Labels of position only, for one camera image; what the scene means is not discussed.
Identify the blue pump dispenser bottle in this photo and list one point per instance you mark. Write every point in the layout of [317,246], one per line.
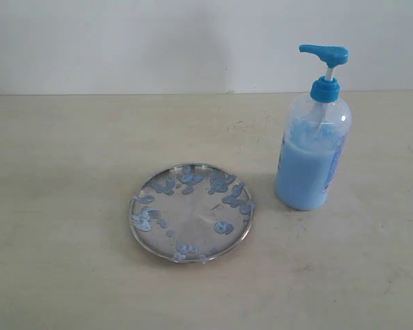
[315,133]

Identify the round steel plate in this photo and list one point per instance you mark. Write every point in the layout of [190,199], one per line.
[191,213]

